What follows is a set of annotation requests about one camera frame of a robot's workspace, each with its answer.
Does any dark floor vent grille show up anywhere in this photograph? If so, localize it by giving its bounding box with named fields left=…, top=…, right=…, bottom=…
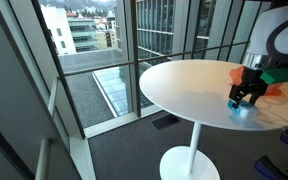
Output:
left=150, top=114, right=182, bottom=131

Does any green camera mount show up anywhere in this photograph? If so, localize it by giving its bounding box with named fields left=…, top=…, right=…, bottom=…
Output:
left=259, top=67, right=288, bottom=85

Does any white table pedestal base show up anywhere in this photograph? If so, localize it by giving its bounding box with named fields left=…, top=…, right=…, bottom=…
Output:
left=159, top=122, right=221, bottom=180

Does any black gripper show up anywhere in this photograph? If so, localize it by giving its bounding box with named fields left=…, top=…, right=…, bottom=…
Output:
left=228, top=66, right=269, bottom=110

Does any orange plastic bag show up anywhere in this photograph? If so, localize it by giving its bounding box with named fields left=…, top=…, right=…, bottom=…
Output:
left=229, top=65, right=284, bottom=97

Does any blue white box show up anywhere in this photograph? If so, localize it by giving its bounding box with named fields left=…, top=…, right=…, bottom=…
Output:
left=227, top=99, right=259, bottom=119

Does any white cylindrical post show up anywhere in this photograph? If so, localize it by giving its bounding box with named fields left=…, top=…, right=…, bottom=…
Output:
left=34, top=138, right=52, bottom=180

